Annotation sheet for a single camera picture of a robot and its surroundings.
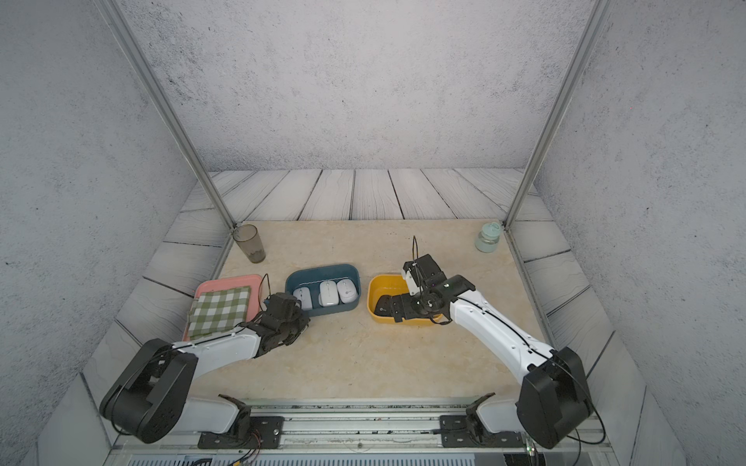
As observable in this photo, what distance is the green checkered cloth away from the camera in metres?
0.93

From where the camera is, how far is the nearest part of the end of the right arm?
58cm

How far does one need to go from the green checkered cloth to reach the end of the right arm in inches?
21.5
